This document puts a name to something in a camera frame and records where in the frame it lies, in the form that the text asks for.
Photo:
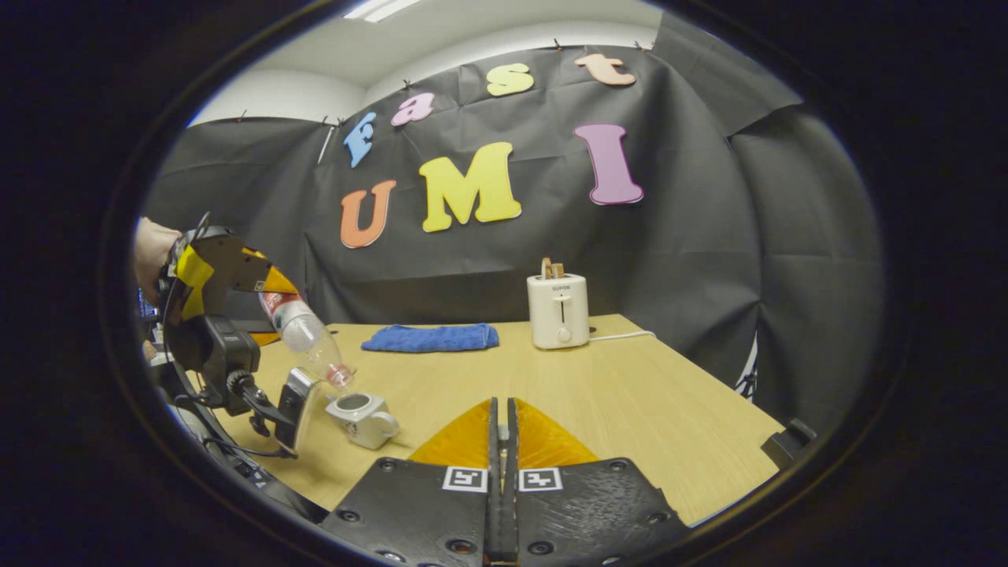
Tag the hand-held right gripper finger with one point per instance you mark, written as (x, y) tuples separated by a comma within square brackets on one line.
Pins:
[(511, 488), (494, 488)]

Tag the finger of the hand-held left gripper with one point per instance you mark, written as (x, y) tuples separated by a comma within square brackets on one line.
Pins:
[(232, 256), (265, 339)]

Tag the clear plastic water bottle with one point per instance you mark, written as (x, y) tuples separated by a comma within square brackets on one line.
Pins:
[(303, 335)]

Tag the white ceramic teacup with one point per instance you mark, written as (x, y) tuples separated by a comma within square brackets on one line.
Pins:
[(366, 425)]

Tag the blue towel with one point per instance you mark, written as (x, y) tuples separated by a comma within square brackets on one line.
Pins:
[(433, 339)]

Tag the white toaster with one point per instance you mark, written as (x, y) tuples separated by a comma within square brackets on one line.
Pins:
[(557, 311)]

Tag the bread slice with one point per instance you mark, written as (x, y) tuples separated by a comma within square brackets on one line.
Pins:
[(551, 270)]

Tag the black block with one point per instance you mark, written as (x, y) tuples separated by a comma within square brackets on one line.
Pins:
[(787, 445)]

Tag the ceiling light panel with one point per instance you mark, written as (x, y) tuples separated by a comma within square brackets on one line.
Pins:
[(378, 8)]

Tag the black backdrop cloth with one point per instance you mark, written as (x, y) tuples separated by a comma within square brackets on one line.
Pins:
[(693, 236)]

